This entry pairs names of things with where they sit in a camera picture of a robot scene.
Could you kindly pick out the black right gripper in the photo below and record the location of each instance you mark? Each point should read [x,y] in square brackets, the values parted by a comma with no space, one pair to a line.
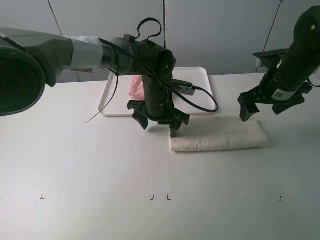
[287,79]

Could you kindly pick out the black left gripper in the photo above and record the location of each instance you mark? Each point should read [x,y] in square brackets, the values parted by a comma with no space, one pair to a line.
[158,106]

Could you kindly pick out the pink towel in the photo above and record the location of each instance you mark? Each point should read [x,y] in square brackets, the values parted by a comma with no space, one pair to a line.
[136,92]

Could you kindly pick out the white towel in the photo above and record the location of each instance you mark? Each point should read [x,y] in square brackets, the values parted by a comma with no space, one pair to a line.
[220,132]

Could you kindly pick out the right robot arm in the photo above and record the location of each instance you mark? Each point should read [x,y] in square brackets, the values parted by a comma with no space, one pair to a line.
[306,34]

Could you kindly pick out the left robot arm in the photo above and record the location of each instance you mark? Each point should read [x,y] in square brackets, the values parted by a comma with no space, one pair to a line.
[31,60]

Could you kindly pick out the white rectangular plastic tray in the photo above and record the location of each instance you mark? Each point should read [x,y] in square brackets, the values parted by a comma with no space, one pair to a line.
[191,82]

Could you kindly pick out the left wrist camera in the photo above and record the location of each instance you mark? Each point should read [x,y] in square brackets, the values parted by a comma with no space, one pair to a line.
[183,87]

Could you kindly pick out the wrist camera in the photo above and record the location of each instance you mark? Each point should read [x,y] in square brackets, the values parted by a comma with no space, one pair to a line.
[183,87]
[258,60]

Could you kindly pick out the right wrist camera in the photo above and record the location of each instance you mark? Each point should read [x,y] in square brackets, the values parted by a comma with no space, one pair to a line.
[258,60]

